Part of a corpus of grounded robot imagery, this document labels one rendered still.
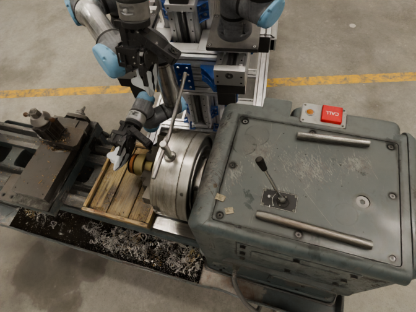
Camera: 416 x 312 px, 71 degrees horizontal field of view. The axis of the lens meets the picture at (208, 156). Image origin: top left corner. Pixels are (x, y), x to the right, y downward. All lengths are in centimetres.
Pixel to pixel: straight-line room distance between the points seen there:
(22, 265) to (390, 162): 229
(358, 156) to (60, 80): 291
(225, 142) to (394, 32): 284
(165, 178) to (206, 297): 124
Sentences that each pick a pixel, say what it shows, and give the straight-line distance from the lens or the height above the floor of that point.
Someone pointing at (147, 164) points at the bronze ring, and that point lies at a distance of 107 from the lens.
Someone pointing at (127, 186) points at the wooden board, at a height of 88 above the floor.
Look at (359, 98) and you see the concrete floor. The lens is 283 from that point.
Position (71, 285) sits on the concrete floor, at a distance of 229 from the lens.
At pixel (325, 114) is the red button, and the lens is 97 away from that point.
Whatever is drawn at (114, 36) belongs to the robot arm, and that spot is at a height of 142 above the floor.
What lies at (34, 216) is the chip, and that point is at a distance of 188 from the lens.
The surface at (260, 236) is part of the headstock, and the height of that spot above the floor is 125.
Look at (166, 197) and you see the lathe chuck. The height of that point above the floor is 117.
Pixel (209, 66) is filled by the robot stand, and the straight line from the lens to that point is 144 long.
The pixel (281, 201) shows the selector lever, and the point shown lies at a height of 127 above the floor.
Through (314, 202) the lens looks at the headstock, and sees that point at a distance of 83.
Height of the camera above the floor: 201
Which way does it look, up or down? 60 degrees down
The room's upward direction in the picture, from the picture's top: 10 degrees counter-clockwise
